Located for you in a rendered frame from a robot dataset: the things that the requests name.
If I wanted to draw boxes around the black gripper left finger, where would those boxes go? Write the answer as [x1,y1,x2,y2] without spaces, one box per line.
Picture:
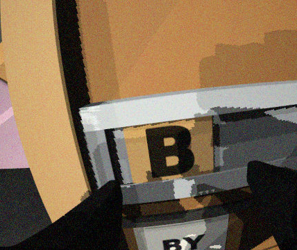
[0,180,123,250]

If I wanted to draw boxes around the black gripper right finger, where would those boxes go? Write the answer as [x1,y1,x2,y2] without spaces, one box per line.
[246,160,297,250]

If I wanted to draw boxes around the tan letter tile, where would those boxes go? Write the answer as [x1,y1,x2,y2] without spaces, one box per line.
[124,116,214,184]

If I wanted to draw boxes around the white paper ticket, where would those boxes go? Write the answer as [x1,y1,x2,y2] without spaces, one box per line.
[133,214,229,250]

